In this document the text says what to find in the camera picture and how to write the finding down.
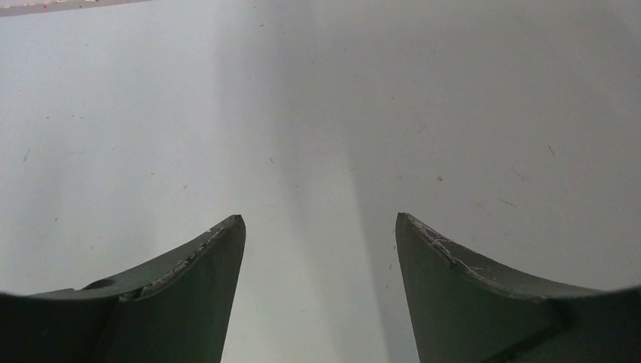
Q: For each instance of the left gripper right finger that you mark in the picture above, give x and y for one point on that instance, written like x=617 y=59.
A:
x=466 y=307

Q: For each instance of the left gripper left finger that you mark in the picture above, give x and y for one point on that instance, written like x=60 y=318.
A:
x=173 y=308

